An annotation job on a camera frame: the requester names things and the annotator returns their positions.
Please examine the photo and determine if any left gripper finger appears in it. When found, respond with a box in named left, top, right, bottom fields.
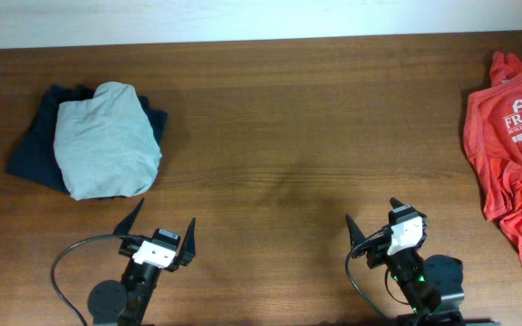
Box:
left=179, top=218, right=196, bottom=266
left=112, top=198, right=144, bottom=235

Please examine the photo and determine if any orange printed t-shirt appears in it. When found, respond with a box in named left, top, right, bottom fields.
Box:
left=463, top=52, right=522, bottom=266

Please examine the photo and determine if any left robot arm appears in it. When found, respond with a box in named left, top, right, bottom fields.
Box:
left=87, top=204, right=196, bottom=326

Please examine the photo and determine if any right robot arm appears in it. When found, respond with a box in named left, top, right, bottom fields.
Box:
left=344, top=197, right=496, bottom=326

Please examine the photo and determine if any folded grey t-shirt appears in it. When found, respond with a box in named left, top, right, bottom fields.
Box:
left=53, top=81, right=161, bottom=200

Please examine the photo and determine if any folded navy garment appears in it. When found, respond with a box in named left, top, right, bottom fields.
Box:
left=6, top=85, right=168, bottom=195

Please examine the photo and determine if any right black cable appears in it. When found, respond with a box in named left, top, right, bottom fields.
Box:
left=344, top=228, right=410, bottom=323

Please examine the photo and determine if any black cable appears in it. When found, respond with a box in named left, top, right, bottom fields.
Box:
left=344, top=228, right=410, bottom=323
left=50, top=233, right=147, bottom=326

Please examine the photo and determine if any left black cable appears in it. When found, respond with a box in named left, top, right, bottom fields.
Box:
left=50, top=233, right=147, bottom=326

